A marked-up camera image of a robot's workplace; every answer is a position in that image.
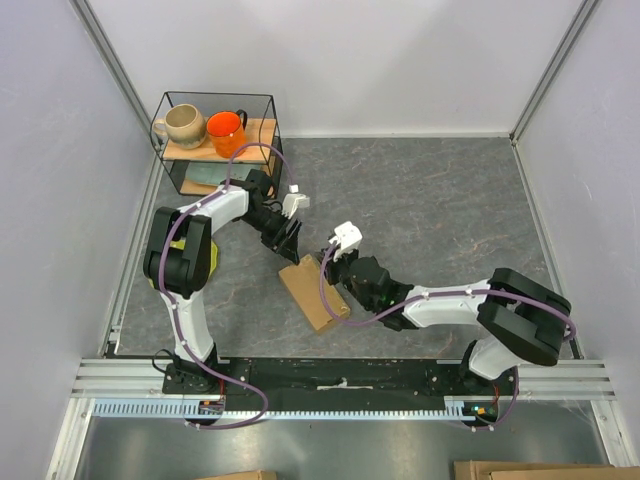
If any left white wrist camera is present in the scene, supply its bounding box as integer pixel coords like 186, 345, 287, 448
281, 184, 310, 219

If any black wire wooden shelf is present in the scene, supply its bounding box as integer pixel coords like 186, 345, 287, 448
149, 91, 283, 197

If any light green tray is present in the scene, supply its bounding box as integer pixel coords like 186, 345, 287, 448
185, 162, 252, 185

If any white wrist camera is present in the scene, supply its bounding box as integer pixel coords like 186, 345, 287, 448
329, 221, 363, 262
281, 184, 310, 219

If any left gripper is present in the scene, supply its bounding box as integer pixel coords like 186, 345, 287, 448
239, 207, 303, 266

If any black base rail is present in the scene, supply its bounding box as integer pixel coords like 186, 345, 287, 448
162, 355, 521, 414

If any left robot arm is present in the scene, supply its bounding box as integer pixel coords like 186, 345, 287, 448
143, 169, 310, 393

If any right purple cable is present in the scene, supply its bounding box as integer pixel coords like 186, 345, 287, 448
318, 249, 577, 431

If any orange mug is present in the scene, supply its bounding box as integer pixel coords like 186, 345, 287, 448
206, 109, 248, 159

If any brown cardboard express box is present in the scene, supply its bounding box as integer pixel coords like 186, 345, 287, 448
278, 255, 351, 334

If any cardboard piece bottom centre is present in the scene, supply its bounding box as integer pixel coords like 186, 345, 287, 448
197, 470, 278, 480

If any beige ceramic mug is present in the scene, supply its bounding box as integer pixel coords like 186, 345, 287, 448
152, 104, 207, 150

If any yellow-green dotted plate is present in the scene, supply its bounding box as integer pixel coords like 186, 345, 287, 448
170, 239, 218, 278

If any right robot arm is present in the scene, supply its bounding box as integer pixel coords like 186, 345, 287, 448
317, 245, 577, 394

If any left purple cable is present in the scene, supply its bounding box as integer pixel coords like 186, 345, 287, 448
157, 142, 301, 432

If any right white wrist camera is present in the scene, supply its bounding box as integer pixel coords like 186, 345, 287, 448
329, 221, 363, 262

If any purple cable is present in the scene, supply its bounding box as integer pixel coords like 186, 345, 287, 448
318, 249, 577, 431
157, 142, 301, 432

